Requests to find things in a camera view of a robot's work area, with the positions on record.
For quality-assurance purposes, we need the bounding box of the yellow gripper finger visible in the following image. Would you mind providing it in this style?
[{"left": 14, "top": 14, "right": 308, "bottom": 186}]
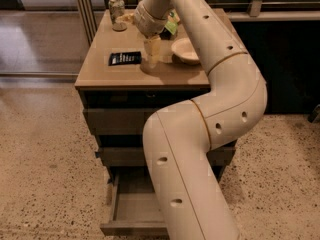
[
  {"left": 140, "top": 35, "right": 161, "bottom": 74},
  {"left": 117, "top": 13, "right": 134, "bottom": 24}
]

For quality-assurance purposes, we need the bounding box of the black rxbar chocolate bar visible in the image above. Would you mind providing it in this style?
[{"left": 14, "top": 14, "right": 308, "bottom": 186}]
[{"left": 108, "top": 52, "right": 142, "bottom": 66}]

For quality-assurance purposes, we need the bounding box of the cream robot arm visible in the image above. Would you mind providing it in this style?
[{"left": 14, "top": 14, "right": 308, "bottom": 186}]
[{"left": 134, "top": 0, "right": 267, "bottom": 240}]

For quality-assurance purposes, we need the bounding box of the grey three-drawer cabinet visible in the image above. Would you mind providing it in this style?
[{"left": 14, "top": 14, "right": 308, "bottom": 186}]
[{"left": 74, "top": 7, "right": 267, "bottom": 182}]

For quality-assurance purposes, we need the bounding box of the grey top drawer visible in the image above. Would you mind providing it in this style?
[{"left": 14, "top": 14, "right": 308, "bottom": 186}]
[{"left": 83, "top": 108, "right": 155, "bottom": 135}]

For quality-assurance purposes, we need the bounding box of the grey open bottom drawer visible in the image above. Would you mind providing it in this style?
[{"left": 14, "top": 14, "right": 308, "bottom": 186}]
[{"left": 100, "top": 167, "right": 168, "bottom": 236}]

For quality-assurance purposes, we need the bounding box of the silver green soda can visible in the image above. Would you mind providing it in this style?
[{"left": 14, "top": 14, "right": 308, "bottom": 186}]
[{"left": 108, "top": 0, "right": 127, "bottom": 32}]

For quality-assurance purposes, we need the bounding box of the green chip bag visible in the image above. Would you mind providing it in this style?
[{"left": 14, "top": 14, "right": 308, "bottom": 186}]
[{"left": 160, "top": 10, "right": 180, "bottom": 40}]

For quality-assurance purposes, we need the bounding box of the beige paper bowl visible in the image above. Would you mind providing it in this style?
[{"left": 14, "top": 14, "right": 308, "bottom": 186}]
[{"left": 171, "top": 38, "right": 200, "bottom": 65}]

